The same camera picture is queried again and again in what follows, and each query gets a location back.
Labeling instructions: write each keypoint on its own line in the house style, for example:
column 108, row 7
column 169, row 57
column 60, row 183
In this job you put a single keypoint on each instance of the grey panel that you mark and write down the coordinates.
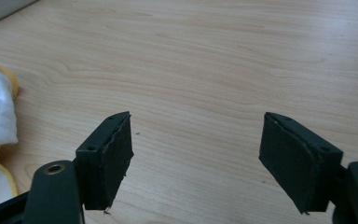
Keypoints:
column 0, row 9

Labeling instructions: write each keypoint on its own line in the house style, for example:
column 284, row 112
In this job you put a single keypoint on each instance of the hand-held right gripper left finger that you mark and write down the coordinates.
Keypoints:
column 105, row 168

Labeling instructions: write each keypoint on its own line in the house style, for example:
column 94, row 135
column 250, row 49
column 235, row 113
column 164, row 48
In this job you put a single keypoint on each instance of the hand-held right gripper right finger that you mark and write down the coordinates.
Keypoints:
column 295, row 161

